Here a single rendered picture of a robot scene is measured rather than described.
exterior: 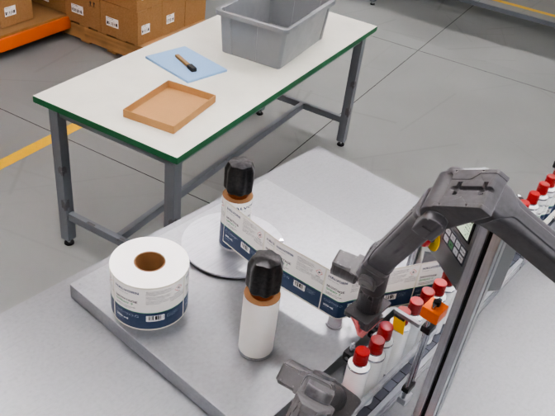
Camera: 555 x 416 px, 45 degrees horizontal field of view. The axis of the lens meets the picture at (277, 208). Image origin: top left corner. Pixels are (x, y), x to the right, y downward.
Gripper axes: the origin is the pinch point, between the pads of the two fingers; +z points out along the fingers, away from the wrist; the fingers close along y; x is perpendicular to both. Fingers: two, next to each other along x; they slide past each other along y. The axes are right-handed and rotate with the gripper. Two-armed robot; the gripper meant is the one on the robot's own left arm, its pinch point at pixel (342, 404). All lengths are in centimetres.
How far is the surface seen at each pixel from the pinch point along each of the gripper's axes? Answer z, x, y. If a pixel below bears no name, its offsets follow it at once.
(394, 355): 9.9, -16.5, -1.5
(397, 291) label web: 20.1, -31.9, 9.3
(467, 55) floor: 356, -298, 166
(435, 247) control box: -19.0, -37.6, -2.6
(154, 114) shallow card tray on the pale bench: 59, -48, 146
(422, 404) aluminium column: 5.4, -10.6, -13.8
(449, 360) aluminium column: -7.7, -20.7, -15.5
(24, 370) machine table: -15, 38, 65
